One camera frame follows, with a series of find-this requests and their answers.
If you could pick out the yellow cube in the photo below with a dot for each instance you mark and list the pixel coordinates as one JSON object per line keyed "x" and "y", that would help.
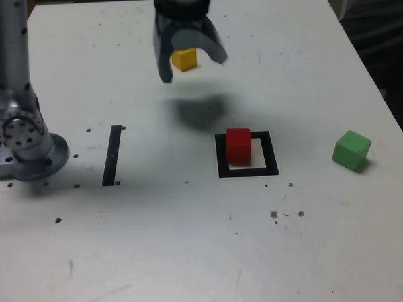
{"x": 185, "y": 60}

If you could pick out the black tape square outline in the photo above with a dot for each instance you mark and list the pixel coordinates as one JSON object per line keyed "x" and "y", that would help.
{"x": 271, "y": 155}

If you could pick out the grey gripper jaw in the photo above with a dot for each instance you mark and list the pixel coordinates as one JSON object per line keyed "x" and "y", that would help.
{"x": 212, "y": 44}
{"x": 161, "y": 56}

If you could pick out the black tape strip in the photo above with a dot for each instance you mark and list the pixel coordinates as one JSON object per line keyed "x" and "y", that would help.
{"x": 111, "y": 154}

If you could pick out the red cube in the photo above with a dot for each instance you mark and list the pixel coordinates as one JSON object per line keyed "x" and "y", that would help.
{"x": 238, "y": 146}

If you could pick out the green cube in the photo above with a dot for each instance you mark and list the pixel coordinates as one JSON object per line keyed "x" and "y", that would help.
{"x": 350, "y": 150}

